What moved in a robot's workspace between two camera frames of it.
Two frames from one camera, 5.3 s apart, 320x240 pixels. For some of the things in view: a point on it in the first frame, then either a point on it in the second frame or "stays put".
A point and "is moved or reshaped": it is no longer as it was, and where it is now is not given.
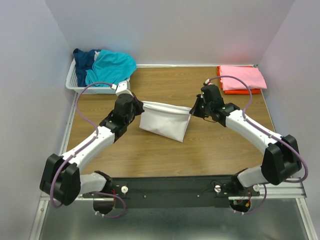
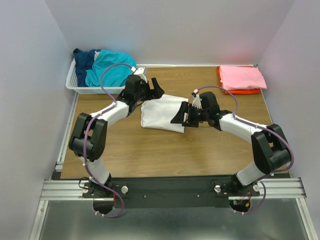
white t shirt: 167,120 is moved or reshaped
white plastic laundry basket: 71,84 stays put
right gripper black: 195,111 to 178,118
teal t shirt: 110,67 stays put
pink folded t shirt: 250,74 stays put
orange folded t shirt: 256,91 stays put
